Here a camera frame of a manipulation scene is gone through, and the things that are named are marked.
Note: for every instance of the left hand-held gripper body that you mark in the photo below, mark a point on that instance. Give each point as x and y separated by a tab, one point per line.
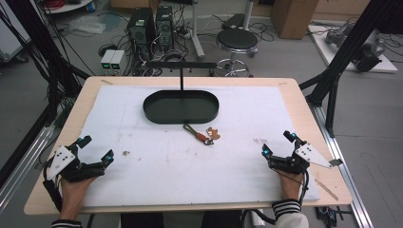
71	166

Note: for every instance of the aluminium rail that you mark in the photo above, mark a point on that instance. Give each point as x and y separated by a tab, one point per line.
345	171
22	161

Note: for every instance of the black round stool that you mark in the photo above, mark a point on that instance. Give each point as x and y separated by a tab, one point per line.
237	39

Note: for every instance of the grey power supply unit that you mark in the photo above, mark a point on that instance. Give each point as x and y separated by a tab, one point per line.
117	60
107	60

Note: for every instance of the black metal frame strut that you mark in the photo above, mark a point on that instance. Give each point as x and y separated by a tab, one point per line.
345	53
47	57

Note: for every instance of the brown cardboard box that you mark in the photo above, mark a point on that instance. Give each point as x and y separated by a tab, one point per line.
294	17

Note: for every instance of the black key rack with tray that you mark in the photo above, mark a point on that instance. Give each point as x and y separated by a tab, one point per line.
180	107

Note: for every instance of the grey robot equipment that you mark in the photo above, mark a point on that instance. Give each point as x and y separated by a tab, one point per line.
369	50

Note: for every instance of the white floor board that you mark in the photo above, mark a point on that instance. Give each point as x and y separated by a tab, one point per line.
323	50

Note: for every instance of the slim black computer tower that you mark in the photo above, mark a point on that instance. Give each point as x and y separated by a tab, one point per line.
164	27

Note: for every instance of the clear plastic bag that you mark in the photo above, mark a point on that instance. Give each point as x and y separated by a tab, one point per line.
87	23

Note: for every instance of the person's left hand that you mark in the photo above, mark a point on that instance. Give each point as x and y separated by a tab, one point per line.
75	196

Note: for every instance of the thin wooden stick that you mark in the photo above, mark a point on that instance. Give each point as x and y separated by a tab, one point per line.
326	189

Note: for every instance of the white foam mat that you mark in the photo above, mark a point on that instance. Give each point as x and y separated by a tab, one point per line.
177	171

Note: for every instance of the person's right hand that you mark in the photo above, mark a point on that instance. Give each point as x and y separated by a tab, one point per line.
290	186

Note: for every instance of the white desk leg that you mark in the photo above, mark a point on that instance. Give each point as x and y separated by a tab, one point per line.
196	31

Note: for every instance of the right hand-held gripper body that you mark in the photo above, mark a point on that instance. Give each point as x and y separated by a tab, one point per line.
293	163

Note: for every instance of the large black computer tower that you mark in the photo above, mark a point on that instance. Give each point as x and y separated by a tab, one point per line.
141	30

